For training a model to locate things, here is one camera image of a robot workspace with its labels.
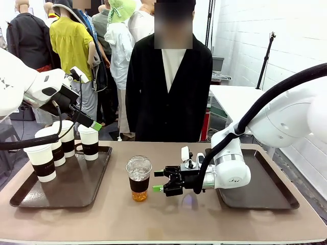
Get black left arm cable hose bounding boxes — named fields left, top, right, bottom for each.
left=0, top=101, right=63, bottom=151

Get mannequin in black jacket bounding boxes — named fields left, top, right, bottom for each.
left=6, top=0, right=56, bottom=74

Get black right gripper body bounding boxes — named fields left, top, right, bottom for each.
left=176, top=164, right=203, bottom=191

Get brown plastic serving tray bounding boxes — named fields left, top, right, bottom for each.
left=9, top=145, right=113, bottom=209
left=205, top=148, right=300, bottom=210

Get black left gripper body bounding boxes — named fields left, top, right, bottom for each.
left=40, top=85, right=80, bottom=117

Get white side table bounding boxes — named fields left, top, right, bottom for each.
left=208, top=84, right=271, bottom=123

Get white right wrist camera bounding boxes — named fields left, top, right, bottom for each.
left=180, top=145, right=194, bottom=169

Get black tripod stand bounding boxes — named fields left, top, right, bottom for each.
left=256, top=32, right=277, bottom=90

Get red fire extinguisher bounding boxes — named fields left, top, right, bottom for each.
left=200, top=110, right=211, bottom=141

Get black light stand poles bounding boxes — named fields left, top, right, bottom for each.
left=204, top=0, right=217, bottom=49

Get mannequin with red collar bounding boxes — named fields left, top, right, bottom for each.
left=43, top=2, right=61, bottom=28

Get thin black wrist camera cable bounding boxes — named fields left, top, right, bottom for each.
left=65, top=75, right=84, bottom=133

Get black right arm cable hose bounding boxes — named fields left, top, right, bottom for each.
left=193, top=63, right=327, bottom=195

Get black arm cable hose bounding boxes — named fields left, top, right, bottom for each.
left=0, top=101, right=63, bottom=151
left=193, top=63, right=327, bottom=195

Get green bucket hat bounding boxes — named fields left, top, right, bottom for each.
left=107, top=0, right=136, bottom=24

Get person in black cardigan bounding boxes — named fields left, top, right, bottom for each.
left=125, top=0, right=214, bottom=143

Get background person blue shirt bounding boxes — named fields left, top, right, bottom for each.
left=73, top=0, right=113, bottom=126

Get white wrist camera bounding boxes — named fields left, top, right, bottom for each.
left=180, top=145, right=194, bottom=169
left=70, top=66, right=89, bottom=84

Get white paper cup black sleeve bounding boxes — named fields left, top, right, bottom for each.
left=34, top=127, right=66, bottom=167
left=23, top=143, right=57, bottom=183
left=52, top=119, right=76, bottom=158
left=77, top=124, right=99, bottom=161

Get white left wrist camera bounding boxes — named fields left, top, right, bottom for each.
left=70, top=66, right=89, bottom=84

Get clear plastic iced tea cup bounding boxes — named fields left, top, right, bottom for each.
left=125, top=155, right=153, bottom=203

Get grey box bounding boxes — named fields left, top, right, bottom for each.
left=212, top=56, right=225, bottom=72

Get black case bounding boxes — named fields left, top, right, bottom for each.
left=10, top=103, right=36, bottom=122

